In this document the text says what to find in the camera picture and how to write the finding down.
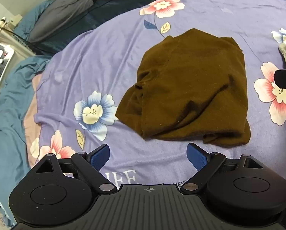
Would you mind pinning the dark teal quilt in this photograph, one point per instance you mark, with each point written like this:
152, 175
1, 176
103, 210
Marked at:
104, 9

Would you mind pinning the grey blanket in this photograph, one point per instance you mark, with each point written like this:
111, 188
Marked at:
68, 12

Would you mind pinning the purple floral blanket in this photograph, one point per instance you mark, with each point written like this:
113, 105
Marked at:
123, 71

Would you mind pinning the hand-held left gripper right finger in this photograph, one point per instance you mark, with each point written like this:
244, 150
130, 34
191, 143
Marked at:
197, 158

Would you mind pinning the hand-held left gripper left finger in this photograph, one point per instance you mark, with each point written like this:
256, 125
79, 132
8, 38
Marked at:
100, 157

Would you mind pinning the brown knit garment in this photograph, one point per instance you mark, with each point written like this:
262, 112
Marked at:
186, 88

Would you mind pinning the teal bed quilt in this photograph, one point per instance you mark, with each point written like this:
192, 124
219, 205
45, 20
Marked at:
8, 115

